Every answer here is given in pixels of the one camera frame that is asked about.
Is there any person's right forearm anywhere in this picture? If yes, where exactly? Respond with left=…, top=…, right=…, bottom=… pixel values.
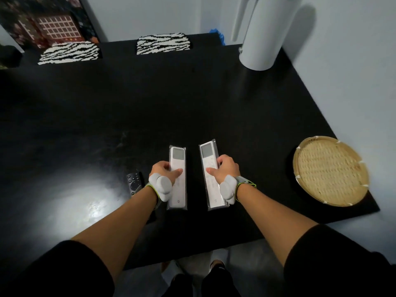
left=237, top=183, right=319, bottom=266

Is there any grey green wrist strap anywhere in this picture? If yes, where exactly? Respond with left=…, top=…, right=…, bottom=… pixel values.
left=235, top=176, right=257, bottom=202
left=145, top=183, right=161, bottom=210

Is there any black sleeve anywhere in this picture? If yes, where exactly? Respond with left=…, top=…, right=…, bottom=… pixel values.
left=0, top=240, right=115, bottom=297
left=283, top=225, right=396, bottom=297

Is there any zebra striped seat cushion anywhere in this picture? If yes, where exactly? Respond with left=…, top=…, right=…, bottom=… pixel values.
left=136, top=33, right=192, bottom=55
left=38, top=41, right=101, bottom=65

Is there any black remote control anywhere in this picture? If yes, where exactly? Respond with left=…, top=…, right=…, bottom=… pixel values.
left=126, top=172, right=144, bottom=197

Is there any white shoe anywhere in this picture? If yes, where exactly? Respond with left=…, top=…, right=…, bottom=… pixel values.
left=210, top=249, right=230, bottom=270
left=160, top=260, right=187, bottom=287

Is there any white electric kettle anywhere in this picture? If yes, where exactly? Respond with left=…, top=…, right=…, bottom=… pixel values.
left=230, top=0, right=304, bottom=71

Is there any round woven bamboo tray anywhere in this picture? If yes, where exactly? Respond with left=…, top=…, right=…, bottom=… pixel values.
left=293, top=136, right=370, bottom=207

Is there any white wrist tracker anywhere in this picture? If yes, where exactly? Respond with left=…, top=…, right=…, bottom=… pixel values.
left=148, top=173, right=173, bottom=203
left=219, top=174, right=238, bottom=205

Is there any white remote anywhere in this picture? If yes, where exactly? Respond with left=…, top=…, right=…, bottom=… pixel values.
left=199, top=139, right=230, bottom=211
left=167, top=145, right=187, bottom=211

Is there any person's left hand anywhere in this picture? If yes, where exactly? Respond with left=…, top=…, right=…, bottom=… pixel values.
left=149, top=161, right=184, bottom=186

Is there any blue plastic bag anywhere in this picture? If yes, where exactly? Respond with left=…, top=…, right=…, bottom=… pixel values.
left=209, top=28, right=226, bottom=46

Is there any dark patterned wall picture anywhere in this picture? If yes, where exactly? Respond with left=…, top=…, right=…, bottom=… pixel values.
left=0, top=0, right=100, bottom=49

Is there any person's right hand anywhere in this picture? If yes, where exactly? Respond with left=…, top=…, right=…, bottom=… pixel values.
left=206, top=154, right=241, bottom=185

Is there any black trouser leg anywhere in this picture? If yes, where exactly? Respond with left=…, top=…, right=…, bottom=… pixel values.
left=201, top=265, right=242, bottom=297
left=162, top=273, right=194, bottom=297

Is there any person's left forearm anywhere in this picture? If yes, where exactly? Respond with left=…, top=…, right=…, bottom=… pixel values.
left=72, top=185, right=159, bottom=283

